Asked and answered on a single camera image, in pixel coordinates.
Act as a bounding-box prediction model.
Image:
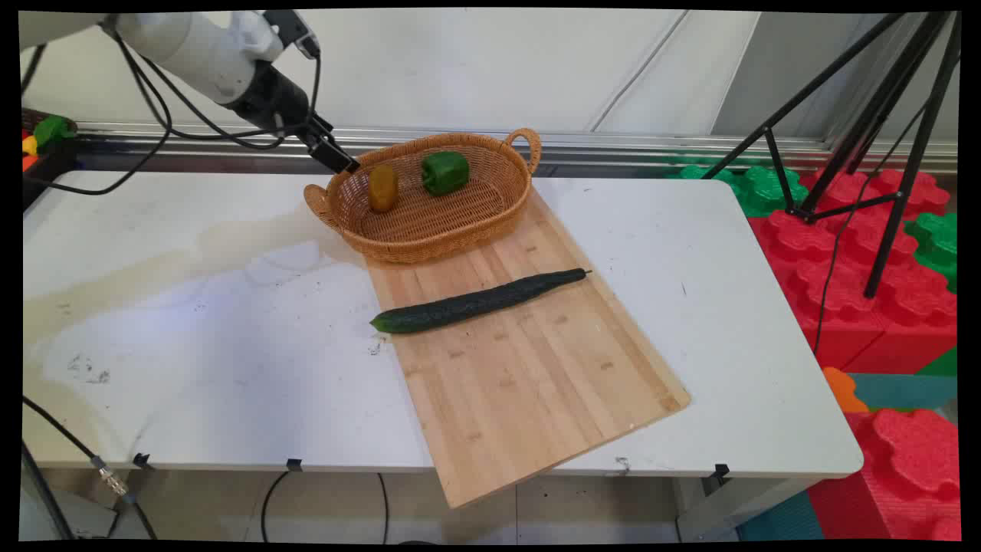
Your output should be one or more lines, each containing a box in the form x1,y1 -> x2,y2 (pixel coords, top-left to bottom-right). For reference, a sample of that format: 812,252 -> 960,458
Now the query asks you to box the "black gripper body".
227,61 -> 336,144

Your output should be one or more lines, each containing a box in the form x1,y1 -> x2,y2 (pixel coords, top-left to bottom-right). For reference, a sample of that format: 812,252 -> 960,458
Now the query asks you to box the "green bell pepper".
421,150 -> 471,196

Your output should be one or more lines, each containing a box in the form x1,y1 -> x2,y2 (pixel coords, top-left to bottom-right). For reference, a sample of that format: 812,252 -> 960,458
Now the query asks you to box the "woven wicker basket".
303,128 -> 543,265

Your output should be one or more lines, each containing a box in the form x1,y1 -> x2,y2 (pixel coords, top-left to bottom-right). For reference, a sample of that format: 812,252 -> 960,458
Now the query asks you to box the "dark green cucumber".
370,268 -> 592,334

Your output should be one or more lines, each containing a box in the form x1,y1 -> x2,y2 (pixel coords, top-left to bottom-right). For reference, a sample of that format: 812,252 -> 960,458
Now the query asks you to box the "green toy vegetable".
33,115 -> 78,151

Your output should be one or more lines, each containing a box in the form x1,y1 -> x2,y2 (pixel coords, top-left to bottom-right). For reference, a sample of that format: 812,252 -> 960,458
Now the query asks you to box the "dark storage crate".
21,107 -> 79,212

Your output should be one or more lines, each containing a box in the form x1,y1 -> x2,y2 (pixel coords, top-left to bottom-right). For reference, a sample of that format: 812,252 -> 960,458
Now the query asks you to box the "bamboo cutting board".
363,188 -> 691,510

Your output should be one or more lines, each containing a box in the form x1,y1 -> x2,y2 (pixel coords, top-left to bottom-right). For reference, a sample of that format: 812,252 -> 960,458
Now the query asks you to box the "green foam block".
904,212 -> 959,294
665,164 -> 811,219

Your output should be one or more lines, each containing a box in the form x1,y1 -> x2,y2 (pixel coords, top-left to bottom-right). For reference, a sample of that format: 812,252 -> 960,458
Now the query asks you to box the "grey table leg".
674,475 -> 817,543

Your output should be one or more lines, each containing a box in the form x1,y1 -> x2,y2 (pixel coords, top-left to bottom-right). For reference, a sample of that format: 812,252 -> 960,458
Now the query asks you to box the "large red foam block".
747,168 -> 958,374

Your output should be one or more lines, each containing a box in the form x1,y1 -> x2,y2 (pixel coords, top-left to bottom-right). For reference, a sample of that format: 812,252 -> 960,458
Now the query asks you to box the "black tripod stand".
701,11 -> 962,300

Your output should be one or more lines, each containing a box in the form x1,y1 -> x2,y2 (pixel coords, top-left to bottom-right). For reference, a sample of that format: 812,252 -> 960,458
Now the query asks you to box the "orange foam piece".
823,367 -> 871,414

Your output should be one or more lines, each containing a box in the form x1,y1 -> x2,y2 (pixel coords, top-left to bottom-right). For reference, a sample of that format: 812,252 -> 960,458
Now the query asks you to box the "teal foam mat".
849,373 -> 958,412

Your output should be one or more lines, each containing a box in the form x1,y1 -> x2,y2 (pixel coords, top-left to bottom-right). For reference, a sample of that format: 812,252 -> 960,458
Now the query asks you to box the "small red foam block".
807,408 -> 962,542

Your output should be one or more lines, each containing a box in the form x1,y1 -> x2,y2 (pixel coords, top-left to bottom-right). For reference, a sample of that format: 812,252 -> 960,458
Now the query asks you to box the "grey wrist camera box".
263,9 -> 322,61

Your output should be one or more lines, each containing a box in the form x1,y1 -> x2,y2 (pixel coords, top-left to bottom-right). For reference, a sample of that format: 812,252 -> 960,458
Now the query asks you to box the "black looping camera cable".
113,29 -> 323,151

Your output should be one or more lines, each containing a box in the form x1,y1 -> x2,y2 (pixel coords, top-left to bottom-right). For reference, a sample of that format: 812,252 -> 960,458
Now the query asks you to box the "black trailing arm cable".
27,46 -> 174,197

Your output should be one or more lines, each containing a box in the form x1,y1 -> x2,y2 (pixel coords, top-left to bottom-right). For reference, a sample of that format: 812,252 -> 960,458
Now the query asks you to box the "aluminium wall rail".
75,121 -> 959,174

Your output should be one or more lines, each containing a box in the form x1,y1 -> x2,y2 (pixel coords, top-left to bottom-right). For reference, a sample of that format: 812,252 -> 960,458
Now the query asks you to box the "black cable under table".
260,470 -> 391,544

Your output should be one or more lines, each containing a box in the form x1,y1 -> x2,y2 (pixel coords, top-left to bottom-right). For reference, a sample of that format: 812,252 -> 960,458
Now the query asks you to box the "black cable with metal connector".
21,395 -> 159,541

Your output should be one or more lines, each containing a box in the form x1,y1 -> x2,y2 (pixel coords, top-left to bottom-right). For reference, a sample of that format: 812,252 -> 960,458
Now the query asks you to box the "thin black tripod cable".
811,100 -> 930,357

